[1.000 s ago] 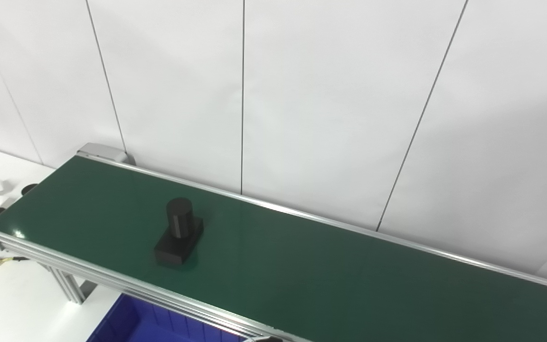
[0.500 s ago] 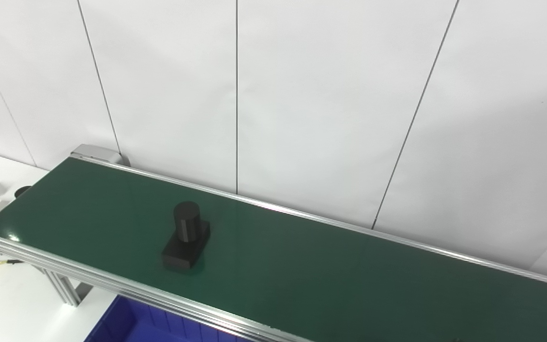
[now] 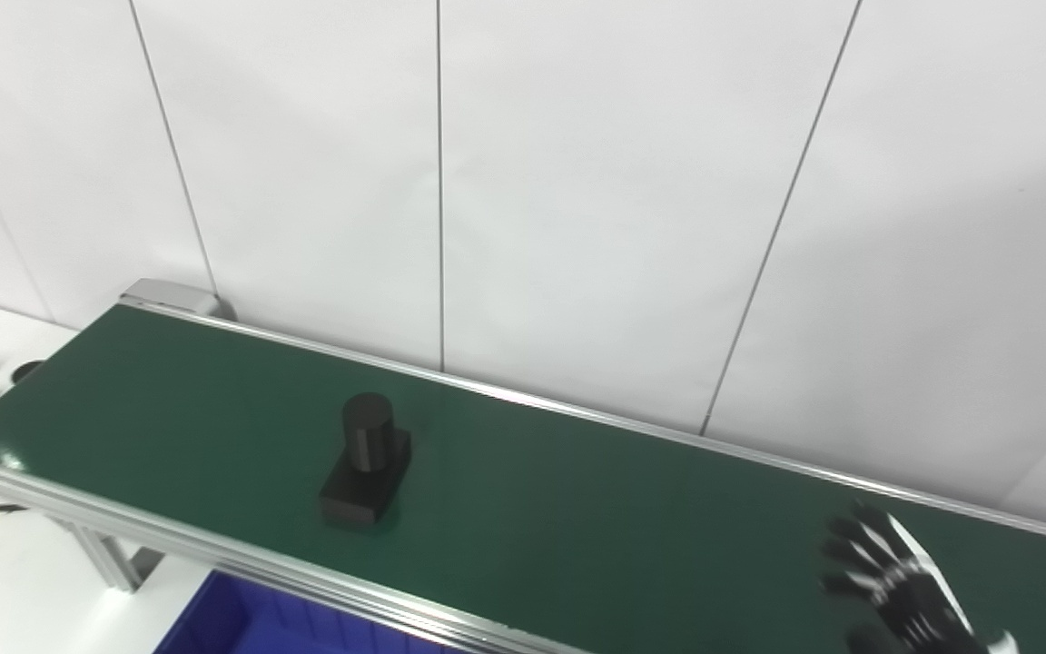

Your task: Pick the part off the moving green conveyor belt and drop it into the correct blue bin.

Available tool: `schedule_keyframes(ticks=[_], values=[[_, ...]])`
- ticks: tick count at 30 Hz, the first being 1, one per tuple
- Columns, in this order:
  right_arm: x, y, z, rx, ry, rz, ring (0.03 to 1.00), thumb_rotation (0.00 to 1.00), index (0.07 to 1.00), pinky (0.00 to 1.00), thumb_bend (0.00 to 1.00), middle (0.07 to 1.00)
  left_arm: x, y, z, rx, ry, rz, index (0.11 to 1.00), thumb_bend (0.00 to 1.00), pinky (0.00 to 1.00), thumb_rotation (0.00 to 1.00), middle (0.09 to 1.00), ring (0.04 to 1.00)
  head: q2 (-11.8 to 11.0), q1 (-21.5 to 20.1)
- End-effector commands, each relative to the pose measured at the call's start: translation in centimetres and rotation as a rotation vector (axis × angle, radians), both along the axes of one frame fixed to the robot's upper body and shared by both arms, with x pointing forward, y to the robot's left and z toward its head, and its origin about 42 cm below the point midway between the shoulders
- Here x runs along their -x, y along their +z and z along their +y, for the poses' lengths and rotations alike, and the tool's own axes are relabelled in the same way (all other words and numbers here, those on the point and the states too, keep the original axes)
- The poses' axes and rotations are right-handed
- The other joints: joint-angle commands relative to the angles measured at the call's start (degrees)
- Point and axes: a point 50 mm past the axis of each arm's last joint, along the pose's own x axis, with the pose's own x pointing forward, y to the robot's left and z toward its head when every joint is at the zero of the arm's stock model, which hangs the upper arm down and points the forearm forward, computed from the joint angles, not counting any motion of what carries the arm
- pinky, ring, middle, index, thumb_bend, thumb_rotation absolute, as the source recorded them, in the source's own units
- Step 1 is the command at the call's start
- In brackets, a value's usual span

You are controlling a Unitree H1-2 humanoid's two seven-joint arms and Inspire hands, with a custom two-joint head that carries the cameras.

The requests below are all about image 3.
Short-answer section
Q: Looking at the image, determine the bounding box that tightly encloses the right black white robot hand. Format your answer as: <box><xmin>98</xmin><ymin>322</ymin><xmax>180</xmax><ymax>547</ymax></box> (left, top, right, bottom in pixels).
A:
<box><xmin>818</xmin><ymin>500</ymin><xmax>1019</xmax><ymax>654</ymax></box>

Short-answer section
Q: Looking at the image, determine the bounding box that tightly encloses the aluminium conveyor leg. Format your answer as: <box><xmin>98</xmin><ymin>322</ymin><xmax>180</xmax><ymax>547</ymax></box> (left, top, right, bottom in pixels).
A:
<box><xmin>74</xmin><ymin>522</ymin><xmax>165</xmax><ymax>593</ymax></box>

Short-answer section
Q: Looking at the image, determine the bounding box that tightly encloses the blue plastic bin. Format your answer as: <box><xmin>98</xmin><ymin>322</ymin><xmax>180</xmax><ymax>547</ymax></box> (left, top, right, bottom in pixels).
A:
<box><xmin>153</xmin><ymin>570</ymin><xmax>460</xmax><ymax>654</ymax></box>

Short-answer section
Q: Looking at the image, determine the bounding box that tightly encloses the green conveyor belt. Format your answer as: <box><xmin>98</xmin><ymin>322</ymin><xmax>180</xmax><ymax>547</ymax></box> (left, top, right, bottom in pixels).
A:
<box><xmin>0</xmin><ymin>304</ymin><xmax>1046</xmax><ymax>654</ymax></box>
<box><xmin>0</xmin><ymin>278</ymin><xmax>1046</xmax><ymax>654</ymax></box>

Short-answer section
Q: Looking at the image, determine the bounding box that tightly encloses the black cylinder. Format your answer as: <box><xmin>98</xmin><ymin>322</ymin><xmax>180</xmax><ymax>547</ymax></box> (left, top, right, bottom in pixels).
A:
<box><xmin>319</xmin><ymin>392</ymin><xmax>413</xmax><ymax>530</ymax></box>

